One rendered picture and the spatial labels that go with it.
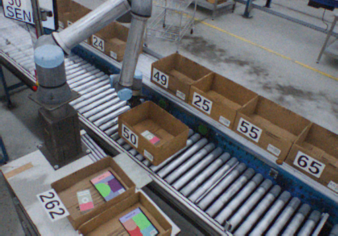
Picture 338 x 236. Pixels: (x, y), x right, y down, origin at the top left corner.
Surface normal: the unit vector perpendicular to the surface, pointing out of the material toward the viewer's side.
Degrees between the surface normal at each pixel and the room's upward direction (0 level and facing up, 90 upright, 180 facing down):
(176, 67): 90
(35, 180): 0
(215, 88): 90
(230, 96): 89
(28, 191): 0
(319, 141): 90
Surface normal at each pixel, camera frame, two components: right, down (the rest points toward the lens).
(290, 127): -0.68, 0.40
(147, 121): 0.07, -0.78
